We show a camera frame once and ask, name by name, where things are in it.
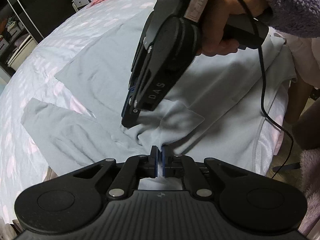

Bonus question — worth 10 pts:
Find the dark wardrobe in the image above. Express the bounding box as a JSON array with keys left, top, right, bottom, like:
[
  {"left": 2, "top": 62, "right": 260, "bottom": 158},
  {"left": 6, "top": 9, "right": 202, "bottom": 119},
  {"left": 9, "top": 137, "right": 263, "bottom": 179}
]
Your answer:
[{"left": 0, "top": 0, "right": 83, "bottom": 63}]

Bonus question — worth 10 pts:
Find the grey pink-dotted bed sheet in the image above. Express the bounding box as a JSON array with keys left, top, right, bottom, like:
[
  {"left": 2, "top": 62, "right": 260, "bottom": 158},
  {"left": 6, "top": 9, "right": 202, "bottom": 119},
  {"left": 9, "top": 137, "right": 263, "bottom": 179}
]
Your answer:
[{"left": 0, "top": 0, "right": 288, "bottom": 225}]

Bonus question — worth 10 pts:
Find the black cable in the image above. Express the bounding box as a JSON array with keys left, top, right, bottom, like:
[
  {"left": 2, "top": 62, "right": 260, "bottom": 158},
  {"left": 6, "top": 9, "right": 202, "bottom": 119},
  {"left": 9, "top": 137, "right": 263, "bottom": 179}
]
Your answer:
[{"left": 232, "top": 0, "right": 295, "bottom": 173}]

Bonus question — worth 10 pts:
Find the cream storage box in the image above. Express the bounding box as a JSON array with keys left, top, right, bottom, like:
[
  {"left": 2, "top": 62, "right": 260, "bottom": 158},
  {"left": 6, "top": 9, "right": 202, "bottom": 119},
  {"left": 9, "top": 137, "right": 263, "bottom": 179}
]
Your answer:
[{"left": 7, "top": 34, "right": 38, "bottom": 71}]

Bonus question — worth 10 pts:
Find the grey long-sleeve garment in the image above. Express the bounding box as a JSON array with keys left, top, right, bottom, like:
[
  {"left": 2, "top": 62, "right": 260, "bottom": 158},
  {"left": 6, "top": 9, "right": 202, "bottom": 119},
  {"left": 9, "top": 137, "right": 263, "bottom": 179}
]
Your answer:
[{"left": 21, "top": 10, "right": 295, "bottom": 175}]

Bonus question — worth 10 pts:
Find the person's right hand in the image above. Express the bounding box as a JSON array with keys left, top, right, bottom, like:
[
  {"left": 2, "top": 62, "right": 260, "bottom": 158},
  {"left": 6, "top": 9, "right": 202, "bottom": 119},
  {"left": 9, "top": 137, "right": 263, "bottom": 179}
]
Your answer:
[{"left": 196, "top": 0, "right": 267, "bottom": 57}]

